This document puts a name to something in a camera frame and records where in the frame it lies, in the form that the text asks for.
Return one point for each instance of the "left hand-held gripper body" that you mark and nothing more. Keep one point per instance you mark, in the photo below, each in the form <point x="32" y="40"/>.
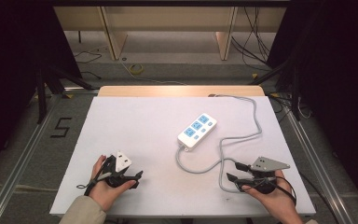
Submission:
<point x="118" y="168"/>

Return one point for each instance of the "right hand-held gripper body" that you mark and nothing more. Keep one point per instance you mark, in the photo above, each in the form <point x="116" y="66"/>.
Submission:
<point x="265" y="169"/>

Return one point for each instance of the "white power strip blue sockets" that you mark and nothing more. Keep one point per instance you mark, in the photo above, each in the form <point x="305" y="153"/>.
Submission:
<point x="195" y="133"/>

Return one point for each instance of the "person's left hand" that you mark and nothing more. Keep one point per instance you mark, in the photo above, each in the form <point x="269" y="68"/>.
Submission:
<point x="105" y="196"/>

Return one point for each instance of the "person's right hand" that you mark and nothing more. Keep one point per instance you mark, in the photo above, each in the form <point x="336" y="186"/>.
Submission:
<point x="273" y="202"/>

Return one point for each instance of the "white foam board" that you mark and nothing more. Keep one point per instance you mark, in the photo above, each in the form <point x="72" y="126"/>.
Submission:
<point x="143" y="140"/>

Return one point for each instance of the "black metal stand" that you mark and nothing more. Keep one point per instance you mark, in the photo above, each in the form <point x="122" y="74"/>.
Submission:
<point x="295" y="99"/>
<point x="42" y="93"/>

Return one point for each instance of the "yellow tape roll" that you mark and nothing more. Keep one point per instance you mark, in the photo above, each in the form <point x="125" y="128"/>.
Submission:
<point x="135" y="68"/>

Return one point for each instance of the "dark curtain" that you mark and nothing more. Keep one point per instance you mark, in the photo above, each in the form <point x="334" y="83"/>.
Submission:
<point x="9" y="62"/>

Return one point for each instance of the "light wooden bench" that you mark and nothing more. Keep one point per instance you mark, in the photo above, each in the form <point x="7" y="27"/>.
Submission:
<point x="167" y="18"/>

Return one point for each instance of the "metal floor rail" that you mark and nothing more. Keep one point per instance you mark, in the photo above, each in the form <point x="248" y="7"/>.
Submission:
<point x="21" y="158"/>
<point x="320" y="168"/>

